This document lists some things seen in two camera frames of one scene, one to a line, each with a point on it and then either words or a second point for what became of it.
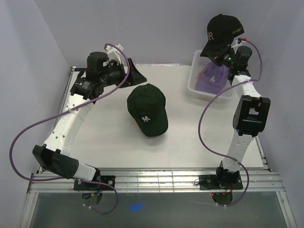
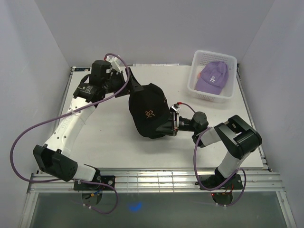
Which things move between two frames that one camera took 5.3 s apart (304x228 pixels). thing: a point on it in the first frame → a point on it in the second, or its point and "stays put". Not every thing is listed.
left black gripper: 134,77 → 134,86
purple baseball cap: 212,78 stays put
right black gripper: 217,54 → 170,127
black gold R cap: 222,30 → 149,109
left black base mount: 80,185 stays put
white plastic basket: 196,65 stays put
